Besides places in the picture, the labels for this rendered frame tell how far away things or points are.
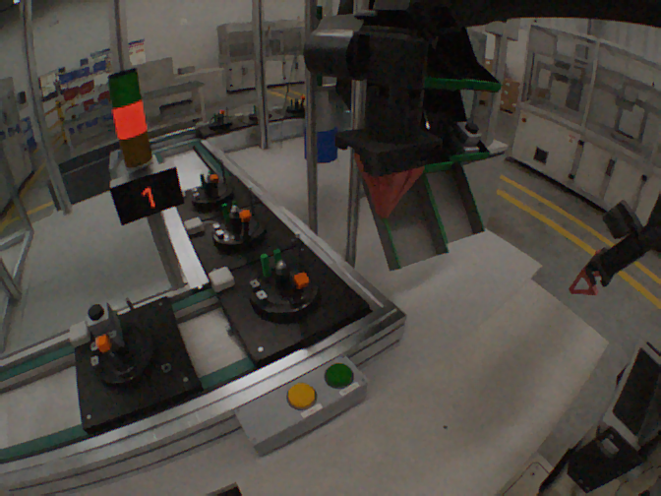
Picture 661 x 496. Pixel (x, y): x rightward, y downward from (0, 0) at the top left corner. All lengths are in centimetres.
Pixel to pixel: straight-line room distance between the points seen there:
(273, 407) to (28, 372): 58
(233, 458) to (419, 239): 57
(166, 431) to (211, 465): 11
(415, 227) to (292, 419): 47
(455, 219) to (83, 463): 92
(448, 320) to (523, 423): 31
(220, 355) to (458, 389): 47
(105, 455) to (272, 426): 29
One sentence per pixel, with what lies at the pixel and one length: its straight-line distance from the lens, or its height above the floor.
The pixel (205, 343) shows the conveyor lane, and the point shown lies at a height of 92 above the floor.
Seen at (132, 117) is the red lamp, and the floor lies 134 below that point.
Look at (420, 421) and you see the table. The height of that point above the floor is 86.
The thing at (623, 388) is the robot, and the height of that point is 104.
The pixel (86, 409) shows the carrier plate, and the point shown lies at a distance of 63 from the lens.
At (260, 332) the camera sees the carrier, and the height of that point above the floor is 97.
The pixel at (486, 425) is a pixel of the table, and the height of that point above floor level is 86.
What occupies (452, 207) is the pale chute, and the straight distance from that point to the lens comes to 83.
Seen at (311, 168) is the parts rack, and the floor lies 111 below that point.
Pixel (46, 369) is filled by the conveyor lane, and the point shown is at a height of 93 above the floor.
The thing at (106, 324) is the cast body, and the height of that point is 107.
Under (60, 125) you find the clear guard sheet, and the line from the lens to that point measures 60.
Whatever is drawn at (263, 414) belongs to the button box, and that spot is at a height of 96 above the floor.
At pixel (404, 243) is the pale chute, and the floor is 102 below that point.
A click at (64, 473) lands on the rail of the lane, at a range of 64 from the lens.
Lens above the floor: 142
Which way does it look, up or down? 37 degrees down
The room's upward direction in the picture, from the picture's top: straight up
